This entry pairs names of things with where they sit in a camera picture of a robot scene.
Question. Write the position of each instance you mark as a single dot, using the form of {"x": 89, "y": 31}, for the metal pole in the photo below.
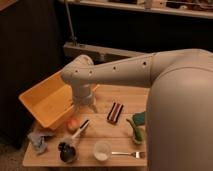
{"x": 74, "y": 40}

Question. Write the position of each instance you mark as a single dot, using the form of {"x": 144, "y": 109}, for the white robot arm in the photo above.
{"x": 179, "y": 110}

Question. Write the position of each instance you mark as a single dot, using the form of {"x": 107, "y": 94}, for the teal cloth item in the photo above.
{"x": 139, "y": 118}

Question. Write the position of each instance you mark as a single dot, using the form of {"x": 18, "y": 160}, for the crumpled blue grey cloth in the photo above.
{"x": 37, "y": 139}

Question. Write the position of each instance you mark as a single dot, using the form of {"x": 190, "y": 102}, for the white paper cup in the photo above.
{"x": 102, "y": 150}

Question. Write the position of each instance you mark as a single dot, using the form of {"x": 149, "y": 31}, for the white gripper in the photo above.
{"x": 83, "y": 95}

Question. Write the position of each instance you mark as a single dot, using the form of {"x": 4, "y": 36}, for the green plush toy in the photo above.
{"x": 137, "y": 135}

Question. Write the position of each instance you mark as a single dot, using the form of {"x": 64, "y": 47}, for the grey metal shelf rail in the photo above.
{"x": 98, "y": 53}

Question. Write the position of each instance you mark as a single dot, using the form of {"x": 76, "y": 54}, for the yellow plastic bin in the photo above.
{"x": 50, "y": 101}

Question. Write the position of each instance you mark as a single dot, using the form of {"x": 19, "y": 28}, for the wooden table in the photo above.
{"x": 119, "y": 135}

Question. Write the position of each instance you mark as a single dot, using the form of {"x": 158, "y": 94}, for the metal fork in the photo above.
{"x": 137, "y": 155}

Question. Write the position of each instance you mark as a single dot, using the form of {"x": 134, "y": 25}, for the upper wall shelf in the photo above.
{"x": 189, "y": 8}

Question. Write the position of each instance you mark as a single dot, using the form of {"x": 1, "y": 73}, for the metal ladle with white handle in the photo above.
{"x": 68, "y": 145}

